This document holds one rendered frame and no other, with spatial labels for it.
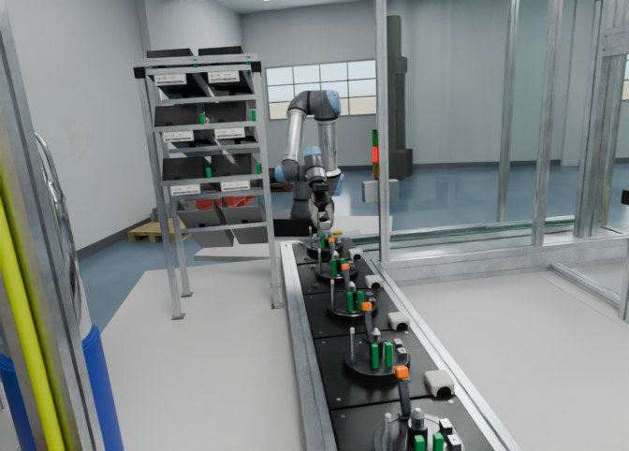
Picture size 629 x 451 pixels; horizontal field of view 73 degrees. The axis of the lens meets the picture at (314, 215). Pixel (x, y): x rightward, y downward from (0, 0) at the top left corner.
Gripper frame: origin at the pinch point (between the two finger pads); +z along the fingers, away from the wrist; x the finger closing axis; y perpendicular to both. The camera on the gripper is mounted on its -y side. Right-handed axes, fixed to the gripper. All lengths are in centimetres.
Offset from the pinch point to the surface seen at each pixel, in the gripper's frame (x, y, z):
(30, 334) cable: 44, -100, 55
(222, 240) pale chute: 38.7, 7.6, -0.4
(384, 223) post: -18.6, -14.1, 8.1
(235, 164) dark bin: 29.3, -28.9, -10.4
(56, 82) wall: 226, 201, -281
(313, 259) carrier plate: 5.8, -0.1, 13.6
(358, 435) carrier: 9, -64, 69
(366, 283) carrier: -7.4, -19.7, 30.3
